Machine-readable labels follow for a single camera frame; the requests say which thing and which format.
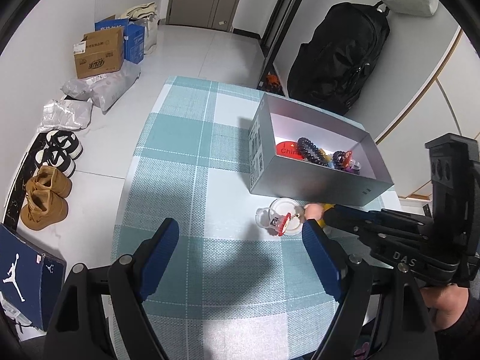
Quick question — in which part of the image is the blue cardboard box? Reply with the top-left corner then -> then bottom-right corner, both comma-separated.
94,19 -> 145,64

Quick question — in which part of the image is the brown cardboard box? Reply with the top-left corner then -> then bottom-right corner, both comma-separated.
73,27 -> 124,79

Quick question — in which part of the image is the tan suede boot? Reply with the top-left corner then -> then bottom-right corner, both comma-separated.
20,190 -> 68,231
25,165 -> 72,198

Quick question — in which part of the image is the white round lid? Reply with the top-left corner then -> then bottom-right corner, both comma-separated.
269,197 -> 304,236

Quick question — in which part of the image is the teal plaid tablecloth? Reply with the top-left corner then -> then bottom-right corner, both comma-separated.
112,76 -> 400,359

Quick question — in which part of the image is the right hand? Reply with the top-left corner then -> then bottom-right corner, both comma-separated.
420,284 -> 470,331

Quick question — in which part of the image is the red oval china badge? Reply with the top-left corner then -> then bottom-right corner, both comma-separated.
276,141 -> 304,161

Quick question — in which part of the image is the beige cloth bag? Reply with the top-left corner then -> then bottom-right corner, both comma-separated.
120,2 -> 159,55

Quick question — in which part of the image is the crumpled silver parcel bag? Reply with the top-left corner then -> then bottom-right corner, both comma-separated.
37,98 -> 93,133

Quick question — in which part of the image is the dark coil hair tie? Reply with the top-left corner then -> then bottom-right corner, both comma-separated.
331,149 -> 356,169

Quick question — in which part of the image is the blue jordan shoe box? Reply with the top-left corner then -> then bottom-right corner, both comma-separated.
1,226 -> 66,331

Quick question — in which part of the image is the pig figure keychain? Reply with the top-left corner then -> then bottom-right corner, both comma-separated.
304,203 -> 335,228

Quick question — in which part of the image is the black coil hair tie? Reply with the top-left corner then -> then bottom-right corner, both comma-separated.
296,136 -> 333,166

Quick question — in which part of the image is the black coat rack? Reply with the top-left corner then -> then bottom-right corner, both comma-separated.
257,0 -> 303,90

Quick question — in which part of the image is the grey cardboard box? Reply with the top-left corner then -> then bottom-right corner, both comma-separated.
249,94 -> 393,206

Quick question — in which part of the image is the small orange toy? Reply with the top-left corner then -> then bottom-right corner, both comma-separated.
264,74 -> 282,94

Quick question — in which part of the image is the grey plastic parcel bag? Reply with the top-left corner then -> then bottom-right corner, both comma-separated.
61,60 -> 141,114

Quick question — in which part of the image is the black large backpack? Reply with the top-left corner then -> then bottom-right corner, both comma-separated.
287,2 -> 390,116

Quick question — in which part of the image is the black white shoe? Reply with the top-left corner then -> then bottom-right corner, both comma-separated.
34,147 -> 76,178
46,130 -> 83,159

